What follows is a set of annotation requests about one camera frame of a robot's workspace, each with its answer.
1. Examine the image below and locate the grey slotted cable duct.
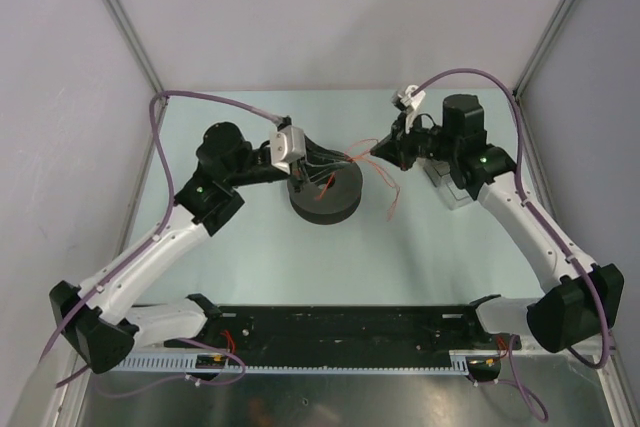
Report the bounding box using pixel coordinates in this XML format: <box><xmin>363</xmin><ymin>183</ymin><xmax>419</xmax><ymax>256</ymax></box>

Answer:
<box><xmin>112</xmin><ymin>351</ymin><xmax>469</xmax><ymax>376</ymax></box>

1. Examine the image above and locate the right aluminium frame post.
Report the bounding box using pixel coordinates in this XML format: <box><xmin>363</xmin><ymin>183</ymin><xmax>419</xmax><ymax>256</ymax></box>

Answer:
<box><xmin>513</xmin><ymin>0</ymin><xmax>580</xmax><ymax>99</ymax></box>

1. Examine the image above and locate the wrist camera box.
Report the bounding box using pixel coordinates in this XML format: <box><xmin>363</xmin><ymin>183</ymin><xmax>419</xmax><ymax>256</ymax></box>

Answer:
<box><xmin>269</xmin><ymin>117</ymin><xmax>306</xmax><ymax>174</ymax></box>
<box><xmin>391</xmin><ymin>85</ymin><xmax>426</xmax><ymax>134</ymax></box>

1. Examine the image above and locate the black cable spool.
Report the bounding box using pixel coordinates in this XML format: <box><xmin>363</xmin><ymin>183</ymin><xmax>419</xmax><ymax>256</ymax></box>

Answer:
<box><xmin>287</xmin><ymin>163</ymin><xmax>363</xmax><ymax>225</ymax></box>

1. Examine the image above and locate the aluminium frame post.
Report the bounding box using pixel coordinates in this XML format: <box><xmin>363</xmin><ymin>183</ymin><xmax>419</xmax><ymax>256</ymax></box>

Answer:
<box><xmin>513</xmin><ymin>0</ymin><xmax>580</xmax><ymax>99</ymax></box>
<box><xmin>73</xmin><ymin>0</ymin><xmax>169</xmax><ymax>103</ymax></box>

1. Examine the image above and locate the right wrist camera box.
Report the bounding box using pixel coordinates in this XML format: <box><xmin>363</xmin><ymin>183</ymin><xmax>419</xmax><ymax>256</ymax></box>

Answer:
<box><xmin>391</xmin><ymin>85</ymin><xmax>426</xmax><ymax>134</ymax></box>

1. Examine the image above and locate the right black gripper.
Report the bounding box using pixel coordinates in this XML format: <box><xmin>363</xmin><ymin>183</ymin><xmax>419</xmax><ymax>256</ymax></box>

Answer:
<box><xmin>372</xmin><ymin>109</ymin><xmax>459</xmax><ymax>172</ymax></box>

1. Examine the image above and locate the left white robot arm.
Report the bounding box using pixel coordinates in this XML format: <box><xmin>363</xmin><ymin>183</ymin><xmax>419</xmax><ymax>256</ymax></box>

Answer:
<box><xmin>49</xmin><ymin>122</ymin><xmax>350</xmax><ymax>374</ymax></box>

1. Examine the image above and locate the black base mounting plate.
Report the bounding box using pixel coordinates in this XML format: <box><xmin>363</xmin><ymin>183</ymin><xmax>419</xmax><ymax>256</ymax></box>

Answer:
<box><xmin>164</xmin><ymin>304</ymin><xmax>524</xmax><ymax>369</ymax></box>

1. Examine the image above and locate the orange thin cable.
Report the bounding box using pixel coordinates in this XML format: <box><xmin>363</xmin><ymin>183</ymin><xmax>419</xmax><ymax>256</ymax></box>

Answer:
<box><xmin>314</xmin><ymin>138</ymin><xmax>402</xmax><ymax>222</ymax></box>

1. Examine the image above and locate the clear plastic bin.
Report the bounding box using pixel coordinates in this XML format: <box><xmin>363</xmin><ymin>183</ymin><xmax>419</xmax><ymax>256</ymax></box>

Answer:
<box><xmin>422</xmin><ymin>159</ymin><xmax>472</xmax><ymax>210</ymax></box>

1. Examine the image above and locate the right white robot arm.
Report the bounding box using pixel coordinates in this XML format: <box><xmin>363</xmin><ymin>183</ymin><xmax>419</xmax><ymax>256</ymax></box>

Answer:
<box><xmin>371</xmin><ymin>88</ymin><xmax>624</xmax><ymax>353</ymax></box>

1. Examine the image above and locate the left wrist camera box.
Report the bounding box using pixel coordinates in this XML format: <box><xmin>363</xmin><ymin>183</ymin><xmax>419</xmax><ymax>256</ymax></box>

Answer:
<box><xmin>269</xmin><ymin>117</ymin><xmax>306</xmax><ymax>174</ymax></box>

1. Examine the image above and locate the left aluminium frame post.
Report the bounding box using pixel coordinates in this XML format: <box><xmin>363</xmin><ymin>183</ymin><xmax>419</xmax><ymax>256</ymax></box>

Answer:
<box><xmin>73</xmin><ymin>0</ymin><xmax>169</xmax><ymax>103</ymax></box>

